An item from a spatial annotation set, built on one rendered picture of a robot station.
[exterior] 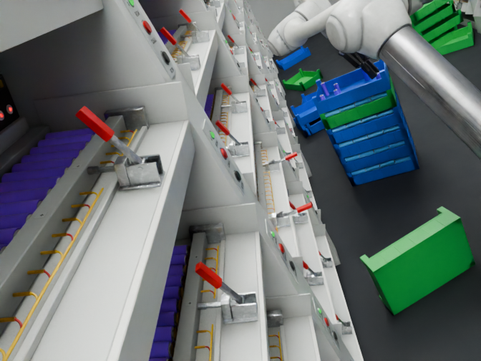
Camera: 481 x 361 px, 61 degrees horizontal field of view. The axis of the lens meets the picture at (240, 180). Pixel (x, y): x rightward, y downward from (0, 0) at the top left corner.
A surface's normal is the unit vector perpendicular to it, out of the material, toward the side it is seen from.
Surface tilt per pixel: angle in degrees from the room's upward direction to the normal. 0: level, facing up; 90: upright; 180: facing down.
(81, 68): 90
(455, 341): 0
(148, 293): 111
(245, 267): 21
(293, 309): 90
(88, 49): 90
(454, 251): 90
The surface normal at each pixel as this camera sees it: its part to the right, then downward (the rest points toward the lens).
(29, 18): 0.99, -0.11
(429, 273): 0.24, 0.37
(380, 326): -0.47, -0.77
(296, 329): -0.13, -0.87
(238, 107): 0.00, 0.49
